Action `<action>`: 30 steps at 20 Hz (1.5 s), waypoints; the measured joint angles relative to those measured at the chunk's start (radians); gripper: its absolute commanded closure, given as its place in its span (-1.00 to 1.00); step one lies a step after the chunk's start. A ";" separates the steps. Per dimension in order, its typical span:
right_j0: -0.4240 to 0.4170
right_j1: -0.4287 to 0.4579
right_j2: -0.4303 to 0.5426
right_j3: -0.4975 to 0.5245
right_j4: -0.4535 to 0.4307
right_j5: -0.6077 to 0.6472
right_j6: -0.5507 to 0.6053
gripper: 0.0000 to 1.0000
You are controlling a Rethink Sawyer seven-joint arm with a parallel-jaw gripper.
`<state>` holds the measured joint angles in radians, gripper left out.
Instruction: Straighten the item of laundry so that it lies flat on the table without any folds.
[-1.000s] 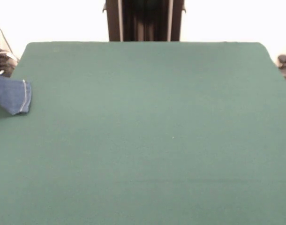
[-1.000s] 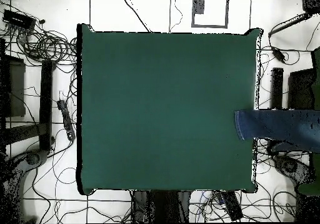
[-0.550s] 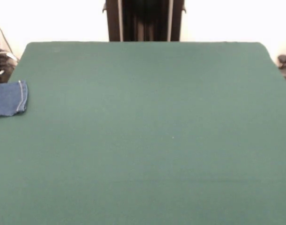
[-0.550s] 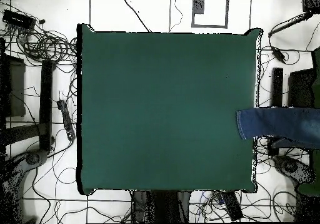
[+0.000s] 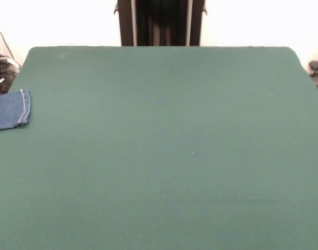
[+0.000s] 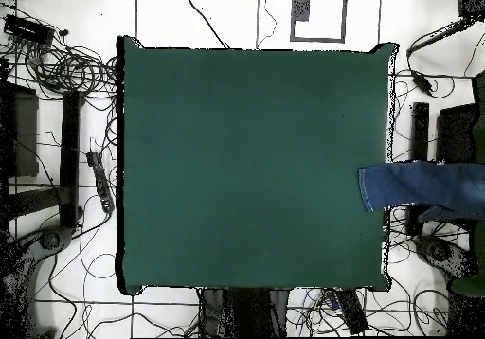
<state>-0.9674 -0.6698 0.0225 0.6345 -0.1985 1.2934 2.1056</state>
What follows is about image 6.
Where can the blue denim jeans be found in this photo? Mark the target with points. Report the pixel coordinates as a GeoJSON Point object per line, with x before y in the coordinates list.
{"type": "Point", "coordinates": [416, 183]}

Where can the dark green table cloth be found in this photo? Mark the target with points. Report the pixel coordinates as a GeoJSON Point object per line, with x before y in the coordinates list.
{"type": "Point", "coordinates": [182, 127]}

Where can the black power strip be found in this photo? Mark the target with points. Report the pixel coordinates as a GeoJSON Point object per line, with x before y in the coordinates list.
{"type": "Point", "coordinates": [100, 181]}
{"type": "Point", "coordinates": [352, 312]}

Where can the grey floor socket plate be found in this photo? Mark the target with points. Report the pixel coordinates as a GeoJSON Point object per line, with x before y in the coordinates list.
{"type": "Point", "coordinates": [301, 10]}

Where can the grey tape square outline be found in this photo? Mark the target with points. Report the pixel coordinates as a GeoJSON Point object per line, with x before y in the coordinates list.
{"type": "Point", "coordinates": [344, 17]}

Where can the black power adapter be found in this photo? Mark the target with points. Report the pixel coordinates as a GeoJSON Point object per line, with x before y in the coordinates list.
{"type": "Point", "coordinates": [422, 82]}

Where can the grey stand leg round foot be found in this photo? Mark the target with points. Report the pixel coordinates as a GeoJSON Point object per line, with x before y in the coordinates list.
{"type": "Point", "coordinates": [49, 238]}
{"type": "Point", "coordinates": [439, 252]}

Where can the black hub box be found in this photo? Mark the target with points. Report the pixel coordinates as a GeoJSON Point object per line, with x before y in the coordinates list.
{"type": "Point", "coordinates": [28, 30]}

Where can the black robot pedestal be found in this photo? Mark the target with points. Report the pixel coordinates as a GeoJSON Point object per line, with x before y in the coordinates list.
{"type": "Point", "coordinates": [242, 312]}

